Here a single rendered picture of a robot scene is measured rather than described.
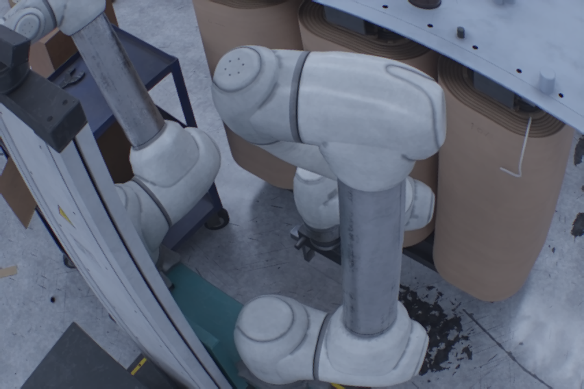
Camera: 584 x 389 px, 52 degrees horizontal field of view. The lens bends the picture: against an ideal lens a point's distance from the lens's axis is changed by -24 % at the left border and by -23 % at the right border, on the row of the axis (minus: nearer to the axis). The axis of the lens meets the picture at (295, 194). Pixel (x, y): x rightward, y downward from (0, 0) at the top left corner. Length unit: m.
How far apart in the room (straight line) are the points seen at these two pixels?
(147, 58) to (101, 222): 1.35
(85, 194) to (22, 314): 2.10
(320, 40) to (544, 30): 0.69
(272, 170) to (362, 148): 1.65
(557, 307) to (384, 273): 1.57
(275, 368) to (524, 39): 0.89
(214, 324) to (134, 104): 0.55
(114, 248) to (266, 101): 0.30
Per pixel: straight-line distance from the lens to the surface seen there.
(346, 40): 1.87
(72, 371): 1.76
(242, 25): 2.08
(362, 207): 1.06
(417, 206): 1.47
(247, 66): 0.94
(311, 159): 1.24
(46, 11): 1.51
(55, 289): 2.97
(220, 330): 1.70
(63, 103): 0.86
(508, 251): 2.10
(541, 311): 2.64
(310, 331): 1.40
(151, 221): 1.66
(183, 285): 1.78
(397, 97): 0.93
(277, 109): 0.95
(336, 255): 1.66
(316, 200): 1.48
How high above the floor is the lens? 2.32
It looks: 53 degrees down
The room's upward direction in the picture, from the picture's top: 12 degrees counter-clockwise
